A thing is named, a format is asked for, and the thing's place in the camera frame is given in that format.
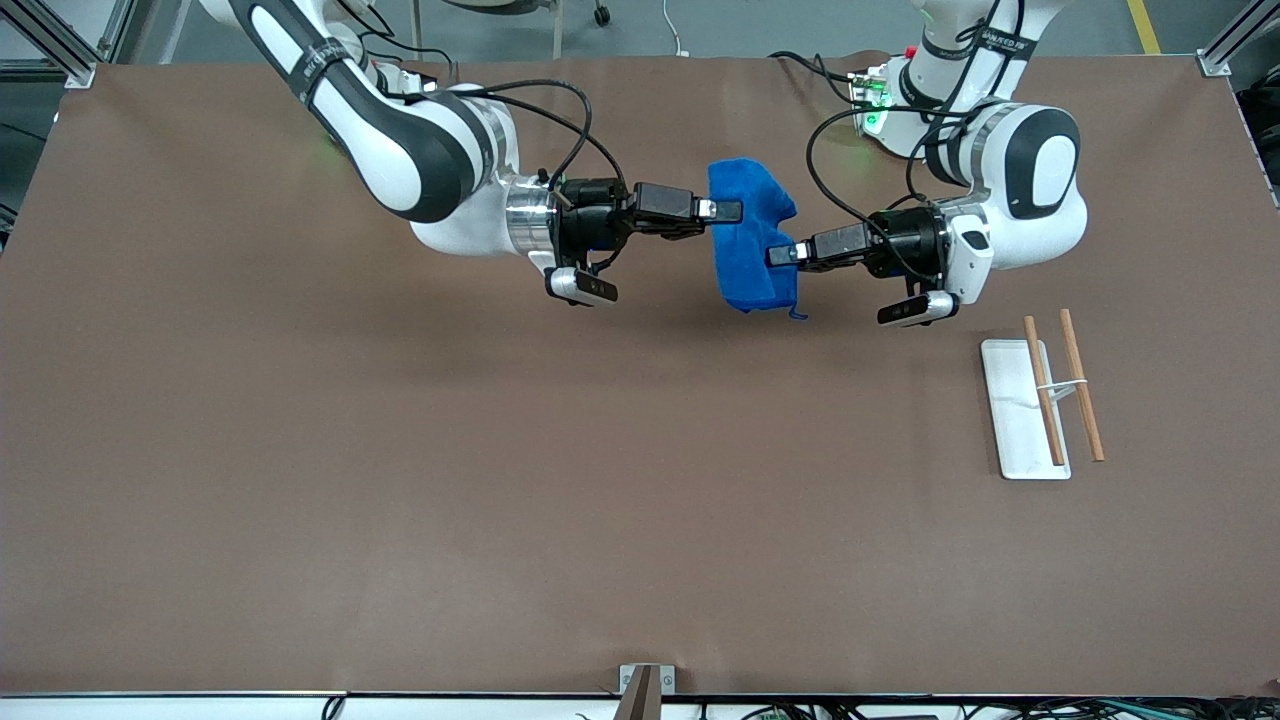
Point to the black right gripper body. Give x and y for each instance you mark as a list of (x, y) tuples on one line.
[(587, 218)]

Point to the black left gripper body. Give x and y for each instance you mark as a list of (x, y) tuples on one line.
[(904, 241)]

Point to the blue microfibre towel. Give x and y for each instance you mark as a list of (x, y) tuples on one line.
[(745, 240)]

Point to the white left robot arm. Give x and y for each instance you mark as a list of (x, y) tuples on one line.
[(1040, 170)]

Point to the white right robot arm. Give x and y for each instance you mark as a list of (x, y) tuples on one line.
[(400, 150)]

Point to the wooden rack rod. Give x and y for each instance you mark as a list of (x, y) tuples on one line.
[(1083, 390), (1045, 395)]

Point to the white rack base plate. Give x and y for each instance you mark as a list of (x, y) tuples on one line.
[(1015, 420)]

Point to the aluminium frame profile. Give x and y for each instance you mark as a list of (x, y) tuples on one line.
[(50, 45), (1235, 38)]

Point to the metal table edge bracket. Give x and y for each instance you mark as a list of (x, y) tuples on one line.
[(628, 678)]

